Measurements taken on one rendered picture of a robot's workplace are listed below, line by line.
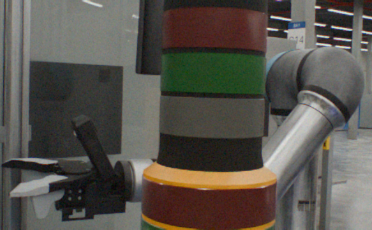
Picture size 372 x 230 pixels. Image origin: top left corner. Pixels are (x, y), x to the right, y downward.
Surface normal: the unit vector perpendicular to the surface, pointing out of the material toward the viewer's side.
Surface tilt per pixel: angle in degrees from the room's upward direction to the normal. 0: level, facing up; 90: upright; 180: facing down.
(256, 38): 90
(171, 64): 90
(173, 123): 90
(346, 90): 76
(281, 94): 90
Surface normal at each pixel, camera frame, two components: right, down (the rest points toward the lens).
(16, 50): 0.81, 0.06
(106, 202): 0.40, 0.19
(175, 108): -0.67, 0.02
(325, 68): -0.40, -0.66
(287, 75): -0.91, -0.11
